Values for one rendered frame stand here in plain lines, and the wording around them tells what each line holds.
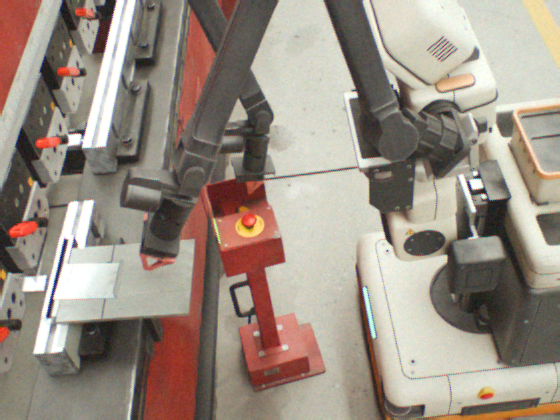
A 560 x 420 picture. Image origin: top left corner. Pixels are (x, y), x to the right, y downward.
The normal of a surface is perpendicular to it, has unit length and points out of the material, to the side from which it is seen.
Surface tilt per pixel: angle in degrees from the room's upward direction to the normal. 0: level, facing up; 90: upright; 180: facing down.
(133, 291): 0
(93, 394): 0
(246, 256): 90
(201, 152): 72
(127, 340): 0
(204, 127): 65
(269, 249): 90
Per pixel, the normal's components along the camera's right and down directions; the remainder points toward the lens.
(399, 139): 0.25, 0.50
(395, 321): -0.11, -0.64
